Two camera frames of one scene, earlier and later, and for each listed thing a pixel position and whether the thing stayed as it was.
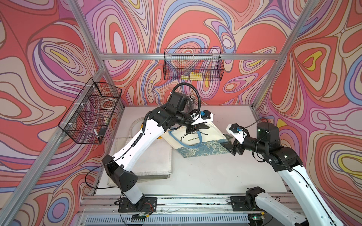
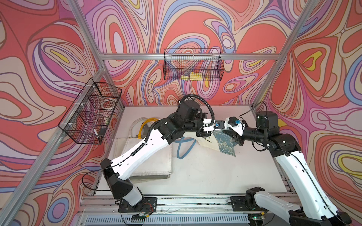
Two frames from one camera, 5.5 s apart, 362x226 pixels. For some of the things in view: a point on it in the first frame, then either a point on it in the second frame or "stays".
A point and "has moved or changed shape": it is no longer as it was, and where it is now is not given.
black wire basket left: (86, 120) stays
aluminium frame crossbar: (190, 56) stays
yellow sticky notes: (193, 76) stays
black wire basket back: (195, 64) stays
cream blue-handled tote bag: (206, 141) has moved or changed shape
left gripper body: (193, 127) -> (199, 133)
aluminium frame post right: (308, 10) stays
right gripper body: (236, 146) -> (240, 140)
